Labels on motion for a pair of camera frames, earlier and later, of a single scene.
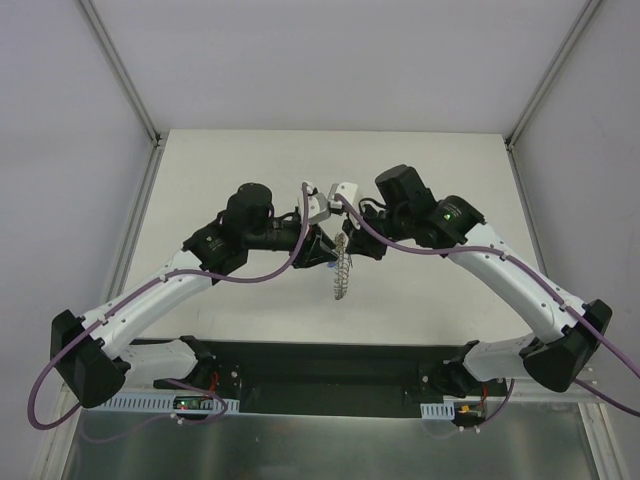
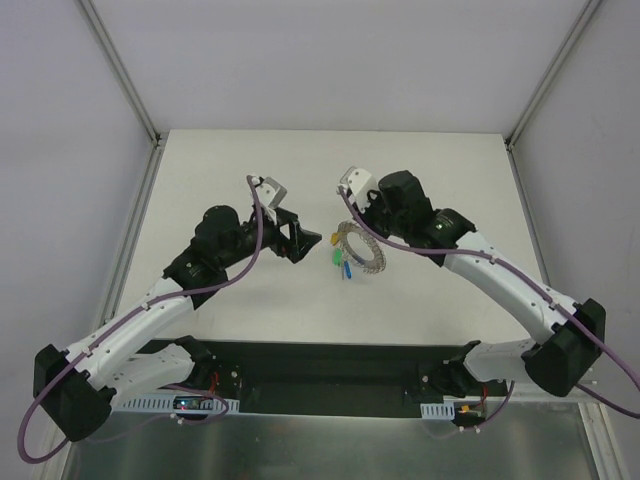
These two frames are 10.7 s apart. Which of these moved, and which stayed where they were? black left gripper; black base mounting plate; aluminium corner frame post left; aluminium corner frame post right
Moved: black left gripper
Stayed: aluminium corner frame post left; black base mounting plate; aluminium corner frame post right
